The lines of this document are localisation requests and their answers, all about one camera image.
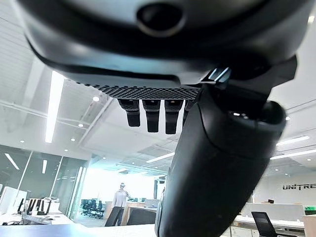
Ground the glass partition wall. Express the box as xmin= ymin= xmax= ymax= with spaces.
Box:
xmin=0 ymin=144 xmax=89 ymax=220

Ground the person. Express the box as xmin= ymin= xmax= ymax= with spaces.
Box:
xmin=104 ymin=182 xmax=130 ymax=227

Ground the white desk partition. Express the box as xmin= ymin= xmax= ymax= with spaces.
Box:
xmin=240 ymin=202 xmax=304 ymax=223

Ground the long ceiling light strip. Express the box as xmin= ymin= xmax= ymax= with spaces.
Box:
xmin=44 ymin=70 xmax=65 ymax=144

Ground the black wall logo lettering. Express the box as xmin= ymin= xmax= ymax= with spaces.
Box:
xmin=282 ymin=183 xmax=316 ymax=191

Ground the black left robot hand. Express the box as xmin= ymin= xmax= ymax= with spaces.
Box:
xmin=16 ymin=0 xmax=314 ymax=237

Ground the black office chair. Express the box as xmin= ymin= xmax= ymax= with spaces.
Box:
xmin=251 ymin=211 xmax=284 ymax=237

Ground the group of black chairs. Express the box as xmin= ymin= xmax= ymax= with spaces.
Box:
xmin=80 ymin=198 xmax=104 ymax=219

